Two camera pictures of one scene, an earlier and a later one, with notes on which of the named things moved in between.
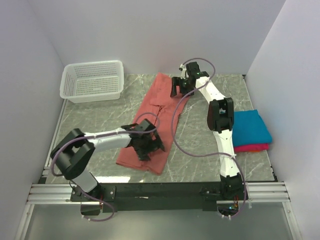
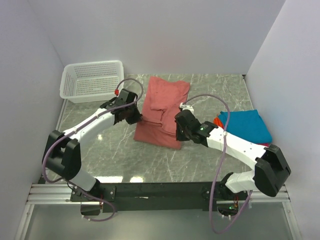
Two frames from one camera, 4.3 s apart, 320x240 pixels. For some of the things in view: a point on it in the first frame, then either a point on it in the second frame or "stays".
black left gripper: (142, 153) -> (137, 117)
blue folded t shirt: (249, 128) stays
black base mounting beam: (153, 196) stays
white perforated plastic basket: (92, 81) stays
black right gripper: (175, 82) -> (179, 137)
